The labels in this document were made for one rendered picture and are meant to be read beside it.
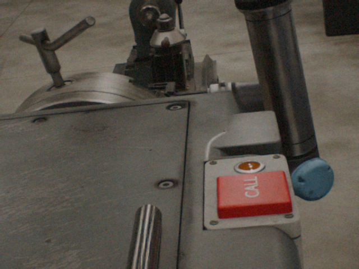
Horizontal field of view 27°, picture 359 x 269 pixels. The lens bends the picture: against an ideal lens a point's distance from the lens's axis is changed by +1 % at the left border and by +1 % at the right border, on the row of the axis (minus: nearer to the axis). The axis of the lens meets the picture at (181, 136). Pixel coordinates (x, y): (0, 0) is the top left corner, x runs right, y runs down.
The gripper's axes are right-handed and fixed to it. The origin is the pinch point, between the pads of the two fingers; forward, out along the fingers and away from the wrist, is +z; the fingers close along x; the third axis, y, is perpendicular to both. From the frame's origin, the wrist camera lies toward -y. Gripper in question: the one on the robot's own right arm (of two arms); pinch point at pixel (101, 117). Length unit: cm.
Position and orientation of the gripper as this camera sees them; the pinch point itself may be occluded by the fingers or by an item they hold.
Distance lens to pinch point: 140.0
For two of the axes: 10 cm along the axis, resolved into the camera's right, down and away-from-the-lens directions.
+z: -9.9, 0.9, 0.7
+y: 0.4, -3.7, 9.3
